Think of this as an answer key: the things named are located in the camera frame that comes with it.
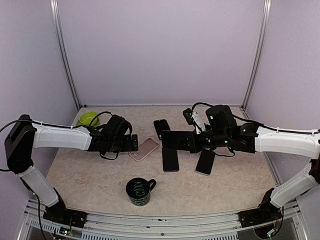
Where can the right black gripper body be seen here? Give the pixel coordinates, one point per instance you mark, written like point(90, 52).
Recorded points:
point(219, 138)

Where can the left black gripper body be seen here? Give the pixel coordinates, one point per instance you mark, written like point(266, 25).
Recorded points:
point(117, 146)

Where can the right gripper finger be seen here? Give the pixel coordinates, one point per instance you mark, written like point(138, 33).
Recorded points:
point(178, 145)
point(175, 135)

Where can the large black phone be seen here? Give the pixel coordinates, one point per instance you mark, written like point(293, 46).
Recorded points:
point(176, 140)

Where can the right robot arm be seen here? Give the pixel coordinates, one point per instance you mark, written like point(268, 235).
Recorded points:
point(256, 137)

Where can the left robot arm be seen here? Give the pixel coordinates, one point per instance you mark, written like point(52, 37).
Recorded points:
point(26, 134)

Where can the purple edged black phone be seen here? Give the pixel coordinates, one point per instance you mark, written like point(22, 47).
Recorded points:
point(170, 162)

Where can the black phone case middle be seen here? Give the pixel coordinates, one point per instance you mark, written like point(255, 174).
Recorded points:
point(161, 125)

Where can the silver edged black phone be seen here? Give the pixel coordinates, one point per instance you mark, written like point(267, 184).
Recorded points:
point(205, 162)

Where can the green plastic plate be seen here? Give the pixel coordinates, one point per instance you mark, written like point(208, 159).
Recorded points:
point(96, 123)

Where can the green plastic bowl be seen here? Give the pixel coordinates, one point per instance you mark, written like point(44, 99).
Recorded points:
point(87, 117)

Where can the black mug green print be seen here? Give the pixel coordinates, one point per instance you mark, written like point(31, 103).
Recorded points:
point(139, 190)

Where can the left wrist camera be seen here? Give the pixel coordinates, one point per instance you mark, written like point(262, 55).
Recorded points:
point(134, 143)

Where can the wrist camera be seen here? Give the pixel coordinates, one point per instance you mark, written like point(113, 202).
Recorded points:
point(192, 118)
point(134, 143)

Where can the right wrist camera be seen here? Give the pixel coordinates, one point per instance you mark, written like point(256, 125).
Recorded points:
point(192, 118)

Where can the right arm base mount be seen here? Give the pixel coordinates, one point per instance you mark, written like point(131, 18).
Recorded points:
point(260, 215)

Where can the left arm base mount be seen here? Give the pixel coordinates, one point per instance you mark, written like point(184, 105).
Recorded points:
point(65, 216)

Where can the front aluminium rail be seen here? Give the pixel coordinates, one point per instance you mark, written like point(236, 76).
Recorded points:
point(109, 226)

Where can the right aluminium frame post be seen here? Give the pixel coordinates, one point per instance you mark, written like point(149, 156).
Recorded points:
point(258, 53)

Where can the aluminium frame post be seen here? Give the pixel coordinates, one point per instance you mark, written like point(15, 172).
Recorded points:
point(54, 5)
point(258, 53)

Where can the left aluminium frame post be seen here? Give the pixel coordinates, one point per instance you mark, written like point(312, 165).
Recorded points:
point(54, 5)

